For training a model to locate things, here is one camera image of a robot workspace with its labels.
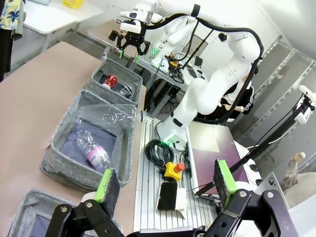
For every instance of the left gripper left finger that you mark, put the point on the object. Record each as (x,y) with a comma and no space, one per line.
(108,187)

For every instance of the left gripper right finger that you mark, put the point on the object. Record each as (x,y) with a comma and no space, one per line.
(225,182)

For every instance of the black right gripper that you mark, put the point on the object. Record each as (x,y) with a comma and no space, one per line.
(134,37)

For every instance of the small pink-label plastic bottle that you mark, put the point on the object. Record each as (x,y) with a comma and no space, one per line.
(97,155)

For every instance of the crushed red can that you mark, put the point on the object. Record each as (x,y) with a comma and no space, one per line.
(110,81)

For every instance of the crushed blue white can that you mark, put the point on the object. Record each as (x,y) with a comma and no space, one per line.
(126,91)

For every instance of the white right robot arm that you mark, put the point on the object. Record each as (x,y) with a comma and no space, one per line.
(209,93)

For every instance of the grey fabric basket labelled Can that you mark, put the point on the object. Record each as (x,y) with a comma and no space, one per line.
(98,69)

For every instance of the grey fabric basket labelled Plastic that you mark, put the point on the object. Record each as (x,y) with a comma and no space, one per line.
(61,158)

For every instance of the grey fabric basket labelled Bottle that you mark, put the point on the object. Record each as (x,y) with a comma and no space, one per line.
(24,212)

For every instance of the small black device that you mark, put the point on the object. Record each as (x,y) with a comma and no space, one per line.
(113,35)

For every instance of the yellow emergency stop button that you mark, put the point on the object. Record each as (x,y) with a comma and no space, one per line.
(172,170)
(173,63)

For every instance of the small white box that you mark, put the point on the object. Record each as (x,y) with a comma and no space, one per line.
(182,197)

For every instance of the black tripod pole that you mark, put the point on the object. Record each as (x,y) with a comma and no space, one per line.
(259,145)

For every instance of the black smartphone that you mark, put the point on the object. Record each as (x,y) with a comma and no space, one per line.
(167,196)

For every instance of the large clear plastic bottle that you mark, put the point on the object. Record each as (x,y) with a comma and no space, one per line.
(116,116)

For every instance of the yellow box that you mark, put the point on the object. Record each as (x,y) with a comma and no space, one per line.
(73,3)

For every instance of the person in beige top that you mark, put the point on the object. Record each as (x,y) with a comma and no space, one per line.
(301,180)

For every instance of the white work table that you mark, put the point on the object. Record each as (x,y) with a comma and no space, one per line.
(61,17)

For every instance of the person in black tracksuit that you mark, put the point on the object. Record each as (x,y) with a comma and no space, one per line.
(244,101)

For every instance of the person in yellow pineapple shirt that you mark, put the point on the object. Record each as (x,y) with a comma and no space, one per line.
(10,22)

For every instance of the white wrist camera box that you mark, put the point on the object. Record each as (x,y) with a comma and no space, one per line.
(130,24)

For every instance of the flat screen with white frame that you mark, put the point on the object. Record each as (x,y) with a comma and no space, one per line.
(209,153)

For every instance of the aluminium slotted base plate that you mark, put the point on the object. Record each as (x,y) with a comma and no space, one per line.
(148,187)

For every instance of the white camera on pole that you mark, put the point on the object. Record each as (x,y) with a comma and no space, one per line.
(306,108)

